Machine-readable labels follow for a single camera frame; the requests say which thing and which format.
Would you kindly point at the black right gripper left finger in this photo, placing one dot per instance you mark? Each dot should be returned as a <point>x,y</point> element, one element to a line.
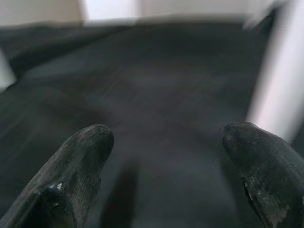
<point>64,185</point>

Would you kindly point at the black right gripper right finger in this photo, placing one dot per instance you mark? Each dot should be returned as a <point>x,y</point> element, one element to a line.
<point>270,180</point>

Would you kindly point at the white plastic table leg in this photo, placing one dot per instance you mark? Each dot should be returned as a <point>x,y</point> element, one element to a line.
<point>273,83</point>

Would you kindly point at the black cloth table cover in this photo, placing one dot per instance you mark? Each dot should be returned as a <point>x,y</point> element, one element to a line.
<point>154,83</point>

